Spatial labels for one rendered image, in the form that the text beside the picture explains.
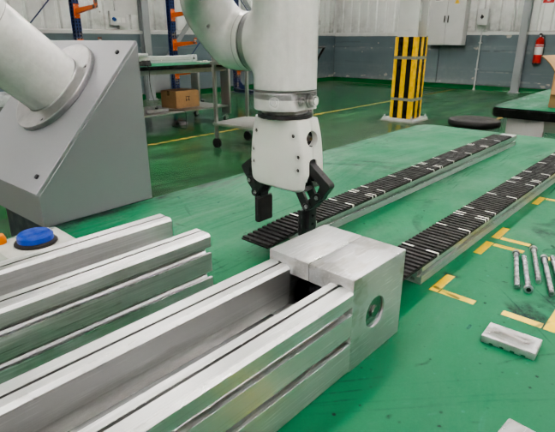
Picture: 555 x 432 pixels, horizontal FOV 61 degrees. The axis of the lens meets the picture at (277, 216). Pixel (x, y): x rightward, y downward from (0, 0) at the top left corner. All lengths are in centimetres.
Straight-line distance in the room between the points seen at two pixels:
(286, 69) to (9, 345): 42
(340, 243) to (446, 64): 1177
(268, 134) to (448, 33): 1134
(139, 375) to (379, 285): 22
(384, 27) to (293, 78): 1238
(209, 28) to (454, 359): 48
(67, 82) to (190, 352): 65
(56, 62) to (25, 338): 59
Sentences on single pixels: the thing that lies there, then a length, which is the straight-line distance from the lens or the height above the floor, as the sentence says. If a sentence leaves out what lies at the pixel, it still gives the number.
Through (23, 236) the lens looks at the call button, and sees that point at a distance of 63.
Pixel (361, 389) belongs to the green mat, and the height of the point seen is 78.
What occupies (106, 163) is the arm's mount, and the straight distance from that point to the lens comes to 89.
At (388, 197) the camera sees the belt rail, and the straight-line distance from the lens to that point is 91.
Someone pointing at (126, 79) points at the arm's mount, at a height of 100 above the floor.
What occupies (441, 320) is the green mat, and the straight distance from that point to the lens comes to 56.
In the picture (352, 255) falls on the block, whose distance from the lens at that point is 46.
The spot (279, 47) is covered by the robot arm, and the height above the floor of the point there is 106.
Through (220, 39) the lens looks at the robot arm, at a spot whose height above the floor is 107.
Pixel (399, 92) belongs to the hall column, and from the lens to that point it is 692.
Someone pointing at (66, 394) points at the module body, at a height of 85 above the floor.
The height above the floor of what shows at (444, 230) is 81.
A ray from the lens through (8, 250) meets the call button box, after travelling 63.
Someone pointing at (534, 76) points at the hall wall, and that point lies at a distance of 1161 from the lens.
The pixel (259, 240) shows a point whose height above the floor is 81.
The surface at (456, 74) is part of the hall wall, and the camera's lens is 1212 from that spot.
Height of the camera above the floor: 107
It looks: 20 degrees down
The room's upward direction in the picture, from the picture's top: straight up
